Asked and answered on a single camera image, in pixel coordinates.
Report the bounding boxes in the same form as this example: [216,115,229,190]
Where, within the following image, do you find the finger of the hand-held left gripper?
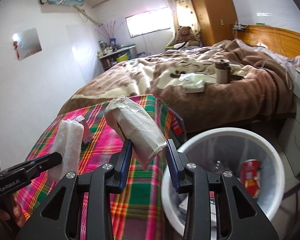
[1,152,63,180]

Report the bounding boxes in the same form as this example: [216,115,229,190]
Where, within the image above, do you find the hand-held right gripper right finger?
[166,139,278,240]

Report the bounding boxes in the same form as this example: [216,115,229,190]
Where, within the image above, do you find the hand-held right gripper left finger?
[16,139,133,240]

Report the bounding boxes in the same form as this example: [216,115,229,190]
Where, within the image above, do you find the white bristle brush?
[47,119,85,183]

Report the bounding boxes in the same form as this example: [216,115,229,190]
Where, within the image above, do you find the beige paper bag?
[104,95,167,172]

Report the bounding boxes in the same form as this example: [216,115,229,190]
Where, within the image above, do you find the white plastic waste bin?
[161,127,285,240]

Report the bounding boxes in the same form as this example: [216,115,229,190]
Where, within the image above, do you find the person's left hand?
[0,196,29,228]

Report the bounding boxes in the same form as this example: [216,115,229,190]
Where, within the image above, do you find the pink green plaid cloth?
[14,94,188,240]

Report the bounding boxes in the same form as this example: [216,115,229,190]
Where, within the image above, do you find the white red small box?
[179,197,190,218]

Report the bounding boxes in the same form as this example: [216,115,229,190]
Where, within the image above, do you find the small red carton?
[82,125,93,145]

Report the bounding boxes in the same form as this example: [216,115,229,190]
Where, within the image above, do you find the red drink can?
[239,159,262,198]

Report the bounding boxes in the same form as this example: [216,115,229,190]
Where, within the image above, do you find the white tissue packet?
[179,72,206,93]

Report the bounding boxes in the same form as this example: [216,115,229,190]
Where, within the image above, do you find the brown cream patterned blanket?
[57,39,298,133]

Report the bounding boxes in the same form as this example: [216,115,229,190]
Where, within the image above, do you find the brown lidded jar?
[215,59,231,83]

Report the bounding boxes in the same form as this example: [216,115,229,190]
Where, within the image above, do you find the cluttered shelf unit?
[97,44,138,72]

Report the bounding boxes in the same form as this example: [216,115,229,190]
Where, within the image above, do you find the brown teddy bear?
[174,26,200,47]

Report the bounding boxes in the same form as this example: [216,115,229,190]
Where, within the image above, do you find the dried branches in vase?
[95,19,124,43]

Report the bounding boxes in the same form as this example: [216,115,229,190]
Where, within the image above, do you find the white drawer nightstand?
[277,66,300,160]

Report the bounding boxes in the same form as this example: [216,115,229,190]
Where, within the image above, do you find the window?
[125,7,172,37]

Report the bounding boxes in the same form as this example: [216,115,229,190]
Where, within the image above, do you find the blue patterned curtain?
[161,0,202,43]

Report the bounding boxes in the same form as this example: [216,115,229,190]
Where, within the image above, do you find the wooden wardrobe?
[185,0,239,47]

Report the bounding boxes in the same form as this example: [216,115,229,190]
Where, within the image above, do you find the wooden headboard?
[236,24,300,68]

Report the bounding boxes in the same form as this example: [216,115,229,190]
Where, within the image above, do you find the wall poster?
[12,28,42,61]

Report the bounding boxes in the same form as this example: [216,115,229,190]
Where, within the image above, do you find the air conditioner hose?
[76,6,104,27]

